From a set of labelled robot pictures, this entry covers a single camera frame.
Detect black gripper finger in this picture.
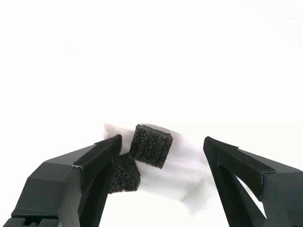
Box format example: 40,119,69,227
0,134,123,227
203,136,303,227

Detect black foam cube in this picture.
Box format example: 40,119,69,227
108,153,142,194
129,124,173,169

